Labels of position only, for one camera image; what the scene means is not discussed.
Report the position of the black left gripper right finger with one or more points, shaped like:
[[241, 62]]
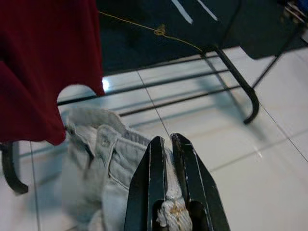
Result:
[[202, 187]]

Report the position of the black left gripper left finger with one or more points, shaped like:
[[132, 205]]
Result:
[[144, 192]]

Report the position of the light blue denim shorts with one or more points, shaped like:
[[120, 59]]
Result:
[[96, 168]]

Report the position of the black metal clothes rack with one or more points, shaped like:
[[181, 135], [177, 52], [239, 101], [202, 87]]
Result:
[[238, 72]]

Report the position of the black floor carpet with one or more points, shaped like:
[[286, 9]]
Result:
[[144, 48]]

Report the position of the red t-shirt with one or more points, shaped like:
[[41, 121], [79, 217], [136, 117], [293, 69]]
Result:
[[48, 60]]

